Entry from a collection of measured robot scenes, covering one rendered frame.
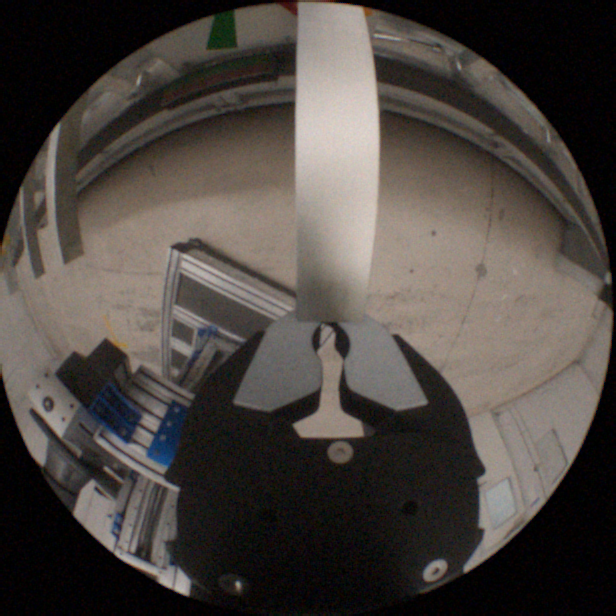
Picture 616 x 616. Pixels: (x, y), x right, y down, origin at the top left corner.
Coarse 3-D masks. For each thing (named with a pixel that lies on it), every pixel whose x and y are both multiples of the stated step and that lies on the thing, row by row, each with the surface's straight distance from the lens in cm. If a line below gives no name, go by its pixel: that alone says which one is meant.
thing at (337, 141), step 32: (320, 32) 11; (352, 32) 12; (320, 64) 10; (352, 64) 10; (320, 96) 8; (352, 96) 9; (320, 128) 8; (352, 128) 8; (320, 160) 7; (352, 160) 8; (320, 192) 7; (352, 192) 7; (320, 224) 7; (352, 224) 7; (320, 256) 8; (352, 256) 8; (320, 288) 8; (352, 288) 8; (320, 320) 9; (352, 320) 9
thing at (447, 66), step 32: (384, 32) 40; (160, 64) 45; (288, 64) 36; (384, 64) 36; (416, 64) 36; (448, 64) 41; (128, 96) 44; (160, 96) 42; (448, 96) 42; (480, 96) 42; (512, 96) 52; (96, 128) 53; (128, 128) 53; (512, 128) 49; (544, 128) 57; (544, 160) 61; (576, 192) 77
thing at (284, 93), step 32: (128, 64) 70; (96, 96) 81; (224, 96) 90; (256, 96) 94; (288, 96) 91; (384, 96) 96; (160, 128) 114; (448, 128) 111; (512, 160) 138; (544, 192) 179
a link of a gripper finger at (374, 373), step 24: (336, 336) 10; (360, 336) 9; (384, 336) 9; (360, 360) 8; (384, 360) 8; (360, 384) 7; (384, 384) 7; (408, 384) 7; (360, 408) 7; (384, 408) 7; (408, 408) 7
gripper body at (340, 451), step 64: (256, 448) 5; (320, 448) 5; (384, 448) 5; (448, 448) 6; (192, 512) 5; (256, 512) 5; (320, 512) 5; (384, 512) 5; (448, 512) 6; (192, 576) 6; (256, 576) 5; (320, 576) 5; (384, 576) 5; (448, 576) 6
